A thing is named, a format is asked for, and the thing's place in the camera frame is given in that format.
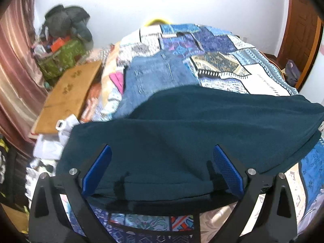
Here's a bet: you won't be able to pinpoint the orange box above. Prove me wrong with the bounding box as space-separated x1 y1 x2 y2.
51 37 70 52

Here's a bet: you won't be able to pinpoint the wooden lap desk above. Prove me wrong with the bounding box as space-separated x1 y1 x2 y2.
32 60 102 135

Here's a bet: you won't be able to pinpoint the green fabric storage box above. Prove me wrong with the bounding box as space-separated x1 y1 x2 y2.
38 39 88 81

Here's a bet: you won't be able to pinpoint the blue patchwork blanket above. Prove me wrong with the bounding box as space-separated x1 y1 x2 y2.
68 23 324 243

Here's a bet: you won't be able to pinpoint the purple bag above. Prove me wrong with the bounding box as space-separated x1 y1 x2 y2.
285 59 302 88

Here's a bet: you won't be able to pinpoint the blue jeans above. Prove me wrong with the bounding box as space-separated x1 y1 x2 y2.
113 52 200 119

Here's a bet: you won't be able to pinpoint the yellow curved headboard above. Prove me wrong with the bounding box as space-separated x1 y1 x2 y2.
145 18 171 27

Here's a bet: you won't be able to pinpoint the pink striped curtain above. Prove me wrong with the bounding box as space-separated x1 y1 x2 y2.
0 0 48 157

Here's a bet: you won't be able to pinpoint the pink cloth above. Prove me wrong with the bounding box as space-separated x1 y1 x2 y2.
109 72 125 92

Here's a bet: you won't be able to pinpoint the orange striped quilt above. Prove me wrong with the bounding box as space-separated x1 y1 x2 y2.
81 42 132 123

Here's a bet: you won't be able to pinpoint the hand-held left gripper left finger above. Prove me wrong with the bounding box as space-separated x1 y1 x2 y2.
28 144 113 243

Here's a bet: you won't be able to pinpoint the brown wooden door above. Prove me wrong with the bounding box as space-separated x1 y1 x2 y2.
275 0 323 92

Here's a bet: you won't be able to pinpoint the pile of dark clothes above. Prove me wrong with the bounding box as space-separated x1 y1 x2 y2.
42 4 93 42

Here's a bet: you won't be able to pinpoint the dark teal pants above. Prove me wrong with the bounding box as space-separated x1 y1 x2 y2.
56 85 324 212

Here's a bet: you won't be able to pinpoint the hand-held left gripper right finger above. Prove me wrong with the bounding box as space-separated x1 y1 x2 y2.
210 144 298 243

